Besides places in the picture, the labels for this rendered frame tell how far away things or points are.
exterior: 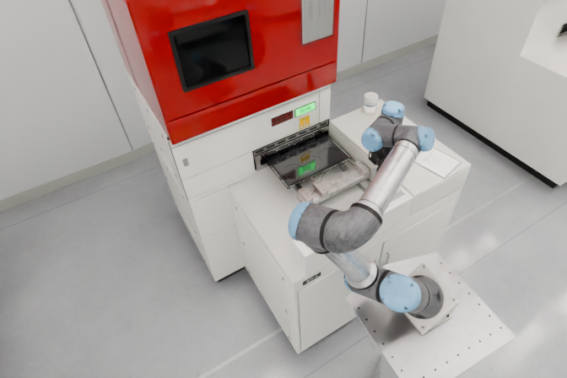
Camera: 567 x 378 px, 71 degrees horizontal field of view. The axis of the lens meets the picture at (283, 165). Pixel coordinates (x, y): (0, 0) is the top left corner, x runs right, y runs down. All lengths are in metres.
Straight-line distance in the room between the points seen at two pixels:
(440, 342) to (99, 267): 2.16
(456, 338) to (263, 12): 1.35
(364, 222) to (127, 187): 2.57
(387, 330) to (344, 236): 0.62
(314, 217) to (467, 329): 0.80
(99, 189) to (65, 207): 0.27
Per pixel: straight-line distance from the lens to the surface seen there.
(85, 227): 3.26
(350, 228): 1.05
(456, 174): 1.95
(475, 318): 1.71
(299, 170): 1.93
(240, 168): 1.97
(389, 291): 1.40
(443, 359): 1.61
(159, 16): 1.42
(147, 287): 2.77
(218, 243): 2.29
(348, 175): 1.94
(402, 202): 1.76
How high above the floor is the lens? 2.27
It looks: 44 degrees down
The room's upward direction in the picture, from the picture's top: 4 degrees counter-clockwise
